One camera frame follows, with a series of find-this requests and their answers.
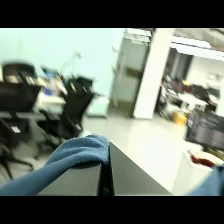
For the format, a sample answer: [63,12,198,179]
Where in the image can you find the black office chair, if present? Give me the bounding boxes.
[34,76,98,158]

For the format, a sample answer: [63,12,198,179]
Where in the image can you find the blue T-shirt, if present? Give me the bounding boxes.
[0,134,224,197]

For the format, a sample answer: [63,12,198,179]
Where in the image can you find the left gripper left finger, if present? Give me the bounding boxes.
[37,162,103,197]

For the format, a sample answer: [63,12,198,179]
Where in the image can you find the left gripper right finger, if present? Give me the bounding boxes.
[109,141,173,197]

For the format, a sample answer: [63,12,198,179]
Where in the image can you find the black computer monitor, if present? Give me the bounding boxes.
[184,109,224,152]

